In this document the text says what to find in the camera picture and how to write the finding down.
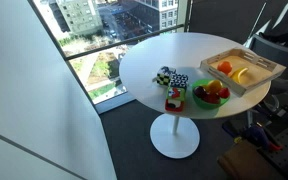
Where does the green red picture soft block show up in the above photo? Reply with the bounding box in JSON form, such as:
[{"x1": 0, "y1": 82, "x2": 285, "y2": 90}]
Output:
[{"x1": 164, "y1": 86, "x2": 187, "y2": 113}]

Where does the wooden slatted tray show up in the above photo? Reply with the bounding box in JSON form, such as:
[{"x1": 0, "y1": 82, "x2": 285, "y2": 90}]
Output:
[{"x1": 199, "y1": 47, "x2": 287, "y2": 98}]

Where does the black white checkered toy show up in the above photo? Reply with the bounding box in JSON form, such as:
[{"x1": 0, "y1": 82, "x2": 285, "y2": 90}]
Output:
[{"x1": 152, "y1": 65, "x2": 177, "y2": 87}]

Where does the dark purple plum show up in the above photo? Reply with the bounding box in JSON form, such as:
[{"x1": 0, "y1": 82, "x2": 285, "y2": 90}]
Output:
[{"x1": 193, "y1": 85, "x2": 208, "y2": 100}]

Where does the green plastic bowl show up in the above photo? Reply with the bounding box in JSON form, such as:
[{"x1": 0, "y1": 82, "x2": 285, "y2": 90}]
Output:
[{"x1": 191, "y1": 78, "x2": 232, "y2": 110}]

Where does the dark red apple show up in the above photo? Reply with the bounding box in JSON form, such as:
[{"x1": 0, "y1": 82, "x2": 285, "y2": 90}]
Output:
[{"x1": 203, "y1": 92, "x2": 221, "y2": 105}]

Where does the yellow orange mango fruit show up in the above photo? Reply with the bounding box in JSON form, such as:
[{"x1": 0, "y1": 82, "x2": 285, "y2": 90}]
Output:
[{"x1": 206, "y1": 79, "x2": 224, "y2": 95}]

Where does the small bright red fruit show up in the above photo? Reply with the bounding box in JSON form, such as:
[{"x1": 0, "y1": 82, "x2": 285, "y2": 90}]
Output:
[{"x1": 218, "y1": 87, "x2": 231, "y2": 99}]

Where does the yellow banana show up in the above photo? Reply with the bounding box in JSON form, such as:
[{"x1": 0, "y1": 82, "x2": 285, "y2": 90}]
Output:
[{"x1": 231, "y1": 66, "x2": 249, "y2": 85}]

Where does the grey office chair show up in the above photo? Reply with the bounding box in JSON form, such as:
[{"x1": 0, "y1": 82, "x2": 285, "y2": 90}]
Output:
[{"x1": 247, "y1": 33, "x2": 288, "y2": 95}]

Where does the dark window rail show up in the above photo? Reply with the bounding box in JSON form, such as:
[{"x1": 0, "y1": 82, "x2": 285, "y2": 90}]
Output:
[{"x1": 63, "y1": 23, "x2": 187, "y2": 62}]

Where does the white table pedestal base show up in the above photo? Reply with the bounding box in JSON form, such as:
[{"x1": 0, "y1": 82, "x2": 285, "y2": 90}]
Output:
[{"x1": 149, "y1": 113, "x2": 201, "y2": 160}]

